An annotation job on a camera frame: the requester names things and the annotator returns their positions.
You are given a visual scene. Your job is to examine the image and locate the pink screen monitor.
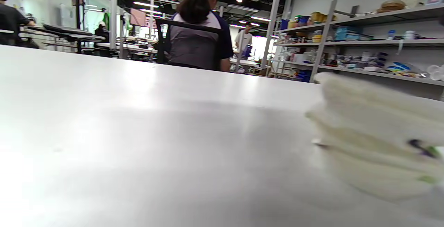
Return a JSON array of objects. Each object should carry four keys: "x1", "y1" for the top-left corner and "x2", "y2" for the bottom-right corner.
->
[{"x1": 130, "y1": 8, "x2": 147, "y2": 27}]

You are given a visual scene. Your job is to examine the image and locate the white bowls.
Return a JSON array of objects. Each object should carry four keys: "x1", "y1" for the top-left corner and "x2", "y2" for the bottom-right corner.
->
[{"x1": 427, "y1": 64, "x2": 444, "y2": 81}]

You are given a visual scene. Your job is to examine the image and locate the yellow containers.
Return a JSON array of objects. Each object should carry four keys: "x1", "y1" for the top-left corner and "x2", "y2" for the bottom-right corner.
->
[{"x1": 310, "y1": 11, "x2": 336, "y2": 23}]

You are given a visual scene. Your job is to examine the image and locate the black office chair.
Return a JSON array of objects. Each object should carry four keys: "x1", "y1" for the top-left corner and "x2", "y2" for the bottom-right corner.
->
[{"x1": 153, "y1": 18, "x2": 223, "y2": 71}]

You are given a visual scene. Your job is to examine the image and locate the white background desk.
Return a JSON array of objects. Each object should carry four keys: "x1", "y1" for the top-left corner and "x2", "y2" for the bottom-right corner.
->
[{"x1": 96, "y1": 42, "x2": 159, "y2": 61}]

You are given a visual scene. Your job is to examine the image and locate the metal frame pillar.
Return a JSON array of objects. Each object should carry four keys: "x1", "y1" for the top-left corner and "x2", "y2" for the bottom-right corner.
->
[
  {"x1": 260, "y1": 0, "x2": 285, "y2": 69},
  {"x1": 109, "y1": 0, "x2": 119, "y2": 50}
]

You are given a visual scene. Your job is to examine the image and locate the metal shelving unit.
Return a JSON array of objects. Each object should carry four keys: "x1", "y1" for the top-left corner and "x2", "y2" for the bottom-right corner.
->
[{"x1": 269, "y1": 0, "x2": 444, "y2": 101}]

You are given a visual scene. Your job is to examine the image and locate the brown woven basket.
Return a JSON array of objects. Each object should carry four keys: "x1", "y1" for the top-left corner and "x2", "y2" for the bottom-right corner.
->
[{"x1": 377, "y1": 0, "x2": 407, "y2": 14}]

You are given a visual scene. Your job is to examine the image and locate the black desk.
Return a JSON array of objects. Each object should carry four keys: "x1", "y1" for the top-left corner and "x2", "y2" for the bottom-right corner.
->
[{"x1": 27, "y1": 24, "x2": 106, "y2": 53}]

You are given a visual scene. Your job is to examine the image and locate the blue box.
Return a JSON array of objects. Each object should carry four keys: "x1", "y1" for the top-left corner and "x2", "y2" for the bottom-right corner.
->
[{"x1": 334, "y1": 26, "x2": 374, "y2": 41}]

